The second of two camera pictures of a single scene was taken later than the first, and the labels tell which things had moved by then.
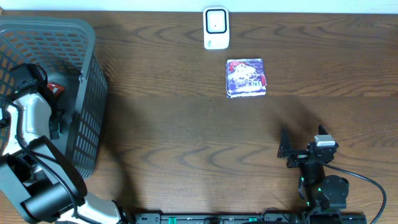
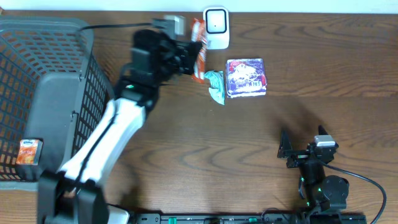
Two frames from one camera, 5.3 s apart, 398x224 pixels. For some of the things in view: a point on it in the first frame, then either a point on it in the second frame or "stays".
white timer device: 216,28 stays
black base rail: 248,218 stays
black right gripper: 298,156 stays
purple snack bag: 245,77 stays
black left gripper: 28,83 -> 181,57
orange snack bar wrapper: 56,88 -> 199,34
